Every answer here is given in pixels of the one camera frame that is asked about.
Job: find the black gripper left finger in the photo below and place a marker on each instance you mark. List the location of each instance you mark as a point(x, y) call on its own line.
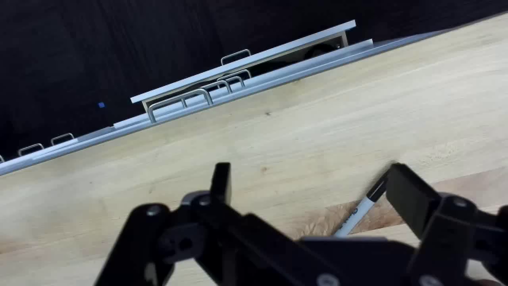
point(160, 239)

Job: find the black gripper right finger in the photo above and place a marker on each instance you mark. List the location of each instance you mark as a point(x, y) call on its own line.
point(414, 200)

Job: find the black grey marker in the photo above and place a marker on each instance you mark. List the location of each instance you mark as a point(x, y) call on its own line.
point(358, 212)

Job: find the white table cabinet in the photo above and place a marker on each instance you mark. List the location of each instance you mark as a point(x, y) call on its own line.
point(255, 72)

